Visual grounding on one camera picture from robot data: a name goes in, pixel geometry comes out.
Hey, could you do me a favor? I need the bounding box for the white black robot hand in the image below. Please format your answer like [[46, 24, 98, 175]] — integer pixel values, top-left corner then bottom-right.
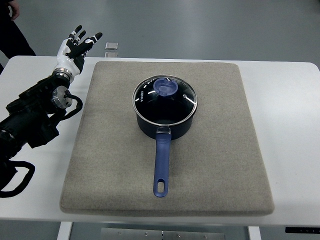
[[53, 25, 103, 82]]

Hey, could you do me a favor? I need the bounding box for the glass lid with blue knob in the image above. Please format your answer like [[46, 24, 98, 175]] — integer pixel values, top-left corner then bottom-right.
[[132, 75, 198, 126]]

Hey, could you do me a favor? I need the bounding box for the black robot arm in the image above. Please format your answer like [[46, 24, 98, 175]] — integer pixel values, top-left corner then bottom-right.
[[0, 68, 83, 161]]

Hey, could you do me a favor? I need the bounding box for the lower silver floor plate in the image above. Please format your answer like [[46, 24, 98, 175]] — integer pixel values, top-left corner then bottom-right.
[[104, 51, 118, 58]]

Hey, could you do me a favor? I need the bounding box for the dark blue saucepan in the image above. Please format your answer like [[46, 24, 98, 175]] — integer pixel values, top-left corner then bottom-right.
[[133, 108, 195, 198]]

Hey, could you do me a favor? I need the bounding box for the white table leg left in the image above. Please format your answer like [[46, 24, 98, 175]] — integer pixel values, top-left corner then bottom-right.
[[56, 221, 73, 240]]

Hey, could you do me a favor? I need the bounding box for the white table leg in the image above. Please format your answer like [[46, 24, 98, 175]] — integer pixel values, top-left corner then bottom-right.
[[247, 226, 262, 240], [56, 221, 73, 240]]

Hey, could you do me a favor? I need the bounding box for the beige felt mat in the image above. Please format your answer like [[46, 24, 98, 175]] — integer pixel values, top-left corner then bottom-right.
[[60, 61, 274, 217]]

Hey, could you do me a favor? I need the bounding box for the white table leg right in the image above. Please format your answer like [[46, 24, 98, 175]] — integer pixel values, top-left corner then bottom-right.
[[247, 226, 262, 240]]

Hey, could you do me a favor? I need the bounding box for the black table control panel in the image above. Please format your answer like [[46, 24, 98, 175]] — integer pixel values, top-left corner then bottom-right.
[[285, 226, 320, 235]]

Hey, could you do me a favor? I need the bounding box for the grey metal base plate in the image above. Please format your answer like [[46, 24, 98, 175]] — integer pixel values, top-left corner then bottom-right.
[[100, 228, 226, 240]]

